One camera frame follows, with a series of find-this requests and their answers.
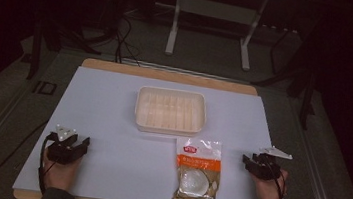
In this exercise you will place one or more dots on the white metal stand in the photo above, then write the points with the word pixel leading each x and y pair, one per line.
pixel 214 11

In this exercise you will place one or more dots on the person's left hand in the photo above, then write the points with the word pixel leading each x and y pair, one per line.
pixel 60 173

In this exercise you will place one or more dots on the orange and clear food packet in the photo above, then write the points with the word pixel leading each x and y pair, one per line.
pixel 196 174

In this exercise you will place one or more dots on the beige plastic tray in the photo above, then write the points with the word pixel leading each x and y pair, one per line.
pixel 170 111

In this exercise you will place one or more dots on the wooden table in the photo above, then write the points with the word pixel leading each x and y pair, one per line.
pixel 167 75

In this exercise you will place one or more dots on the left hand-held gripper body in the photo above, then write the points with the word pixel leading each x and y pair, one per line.
pixel 62 151

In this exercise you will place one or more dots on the white table mat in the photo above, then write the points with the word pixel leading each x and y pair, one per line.
pixel 118 146

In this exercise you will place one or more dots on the person's right hand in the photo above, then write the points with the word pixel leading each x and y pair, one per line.
pixel 269 190

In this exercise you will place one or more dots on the black floor box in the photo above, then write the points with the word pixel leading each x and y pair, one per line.
pixel 45 88

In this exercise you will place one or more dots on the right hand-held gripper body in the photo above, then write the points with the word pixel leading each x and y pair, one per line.
pixel 269 168

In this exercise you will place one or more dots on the black tripod stand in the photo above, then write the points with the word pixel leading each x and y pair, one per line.
pixel 300 80
pixel 70 38

